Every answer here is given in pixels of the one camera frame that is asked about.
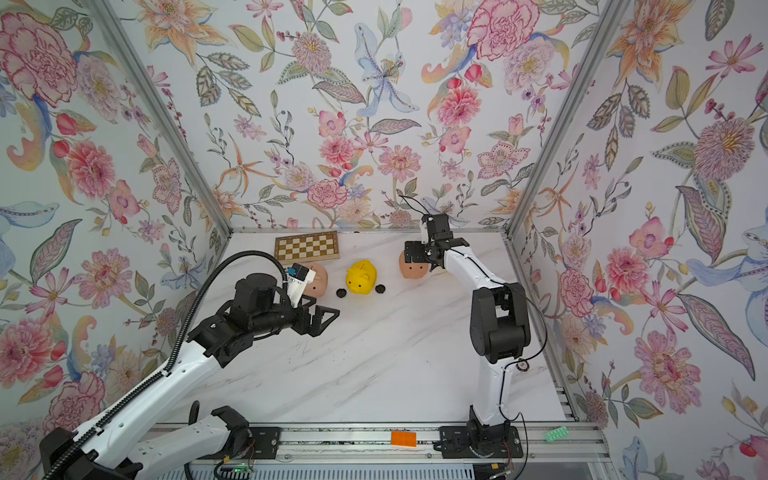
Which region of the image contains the pink piggy bank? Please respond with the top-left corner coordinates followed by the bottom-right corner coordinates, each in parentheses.
top-left (399, 253), bottom-right (430, 280)
top-left (304, 263), bottom-right (329, 299)

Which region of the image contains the yellow piggy bank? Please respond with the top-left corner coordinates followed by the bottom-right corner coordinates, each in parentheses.
top-left (345, 260), bottom-right (377, 295)

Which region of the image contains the round table hole cap near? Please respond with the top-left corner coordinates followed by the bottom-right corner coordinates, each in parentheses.
top-left (515, 359), bottom-right (530, 372)

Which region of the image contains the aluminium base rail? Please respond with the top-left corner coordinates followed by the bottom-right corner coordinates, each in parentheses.
top-left (250, 420), bottom-right (610, 465)

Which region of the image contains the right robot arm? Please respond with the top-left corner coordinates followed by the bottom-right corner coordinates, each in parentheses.
top-left (404, 213), bottom-right (531, 452)

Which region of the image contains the green connector on rail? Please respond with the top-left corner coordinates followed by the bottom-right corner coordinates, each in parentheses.
top-left (545, 426), bottom-right (569, 442)

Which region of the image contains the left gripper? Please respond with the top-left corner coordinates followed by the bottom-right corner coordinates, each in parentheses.
top-left (252, 294), bottom-right (342, 338)

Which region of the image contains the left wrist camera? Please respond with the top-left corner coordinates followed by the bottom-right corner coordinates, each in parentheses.
top-left (286, 263), bottom-right (316, 308)

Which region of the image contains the orange tag on rail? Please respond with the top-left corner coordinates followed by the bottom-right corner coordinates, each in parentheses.
top-left (390, 431), bottom-right (418, 448)

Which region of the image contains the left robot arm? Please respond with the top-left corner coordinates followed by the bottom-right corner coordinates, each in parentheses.
top-left (40, 274), bottom-right (340, 479)

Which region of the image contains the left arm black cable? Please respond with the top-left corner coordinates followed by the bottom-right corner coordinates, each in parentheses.
top-left (41, 250), bottom-right (289, 480)

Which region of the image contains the wooden chessboard box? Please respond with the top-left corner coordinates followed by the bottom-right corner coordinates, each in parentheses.
top-left (274, 231), bottom-right (341, 265)

